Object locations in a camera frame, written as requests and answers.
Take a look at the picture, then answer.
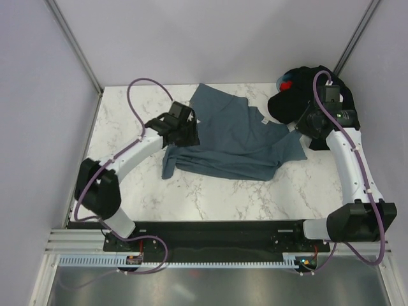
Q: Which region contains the grey-blue t shirt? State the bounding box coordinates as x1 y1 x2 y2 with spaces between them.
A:
161 84 307 181

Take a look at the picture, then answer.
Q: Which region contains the red t shirt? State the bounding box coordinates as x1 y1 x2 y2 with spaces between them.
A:
279 81 293 91

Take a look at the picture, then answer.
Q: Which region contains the left aluminium frame post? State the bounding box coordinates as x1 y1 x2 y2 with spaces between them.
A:
44 0 104 98

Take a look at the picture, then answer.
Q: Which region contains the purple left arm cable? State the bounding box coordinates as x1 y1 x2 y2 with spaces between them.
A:
73 77 175 277

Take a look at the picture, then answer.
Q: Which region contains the aluminium frame post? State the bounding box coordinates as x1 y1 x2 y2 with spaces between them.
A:
44 0 104 98
333 0 383 75

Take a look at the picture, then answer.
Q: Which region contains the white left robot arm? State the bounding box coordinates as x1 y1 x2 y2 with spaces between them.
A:
74 101 200 251

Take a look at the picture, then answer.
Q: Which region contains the white slotted cable duct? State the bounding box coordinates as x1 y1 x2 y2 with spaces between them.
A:
58 254 316 269

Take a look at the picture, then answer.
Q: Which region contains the right aluminium frame post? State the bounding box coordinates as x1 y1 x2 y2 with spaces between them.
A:
333 0 383 75

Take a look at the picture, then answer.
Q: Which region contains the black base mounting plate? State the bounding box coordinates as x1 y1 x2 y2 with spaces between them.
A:
103 221 330 262

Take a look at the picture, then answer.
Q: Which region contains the aluminium front frame rail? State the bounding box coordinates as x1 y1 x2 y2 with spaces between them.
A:
45 229 380 257

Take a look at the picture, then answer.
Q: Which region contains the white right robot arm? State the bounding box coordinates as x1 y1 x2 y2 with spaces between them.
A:
291 82 397 251

